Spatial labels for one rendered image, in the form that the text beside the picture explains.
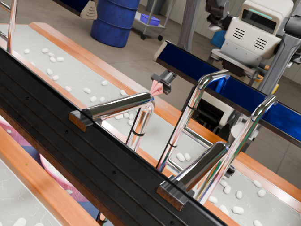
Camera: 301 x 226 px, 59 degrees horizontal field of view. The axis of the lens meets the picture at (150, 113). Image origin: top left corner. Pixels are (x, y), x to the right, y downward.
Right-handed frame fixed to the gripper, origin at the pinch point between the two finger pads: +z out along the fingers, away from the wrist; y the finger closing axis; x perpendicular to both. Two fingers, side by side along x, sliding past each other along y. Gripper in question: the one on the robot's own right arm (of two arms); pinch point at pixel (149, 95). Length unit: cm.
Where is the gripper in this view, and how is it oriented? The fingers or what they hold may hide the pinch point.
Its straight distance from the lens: 119.8
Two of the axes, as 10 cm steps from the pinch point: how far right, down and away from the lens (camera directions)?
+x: 1.0, 4.7, 8.7
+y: 7.5, 5.4, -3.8
